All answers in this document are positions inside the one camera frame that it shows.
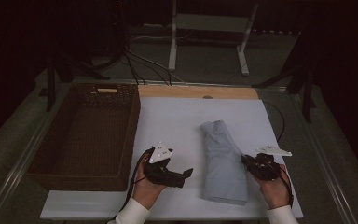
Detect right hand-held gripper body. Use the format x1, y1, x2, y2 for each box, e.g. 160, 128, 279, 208
251, 145, 293, 181

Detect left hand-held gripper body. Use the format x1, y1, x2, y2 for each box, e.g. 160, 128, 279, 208
143, 142, 185, 189

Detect light blue garment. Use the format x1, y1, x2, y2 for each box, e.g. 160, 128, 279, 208
200, 119, 249, 206

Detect brown woven basket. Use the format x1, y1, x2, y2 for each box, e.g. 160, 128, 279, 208
27, 82, 142, 192

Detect person's right hand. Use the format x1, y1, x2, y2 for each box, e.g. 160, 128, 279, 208
255, 163, 293, 210

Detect person's left hand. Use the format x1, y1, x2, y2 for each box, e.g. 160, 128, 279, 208
132, 153, 169, 210

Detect white table mat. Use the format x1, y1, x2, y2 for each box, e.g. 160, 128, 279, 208
39, 96, 305, 220

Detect black tripod stand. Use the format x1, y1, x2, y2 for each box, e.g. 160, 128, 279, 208
38, 55, 111, 112
251, 27, 319, 124

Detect white metal stand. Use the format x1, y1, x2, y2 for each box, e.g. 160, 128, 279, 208
168, 0, 259, 77

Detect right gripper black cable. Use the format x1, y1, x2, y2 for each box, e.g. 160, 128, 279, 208
278, 166, 295, 208

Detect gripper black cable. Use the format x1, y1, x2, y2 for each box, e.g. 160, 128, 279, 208
278, 166, 295, 208
117, 147, 155, 218

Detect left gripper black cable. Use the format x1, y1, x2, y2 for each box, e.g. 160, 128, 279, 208
117, 147, 155, 218

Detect thin black table cable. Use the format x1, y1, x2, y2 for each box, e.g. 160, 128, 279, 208
262, 101, 286, 143

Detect metal frame rail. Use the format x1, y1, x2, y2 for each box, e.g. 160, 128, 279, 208
0, 115, 52, 224
293, 91, 358, 224

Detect floor cables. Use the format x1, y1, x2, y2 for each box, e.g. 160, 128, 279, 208
124, 34, 187, 87

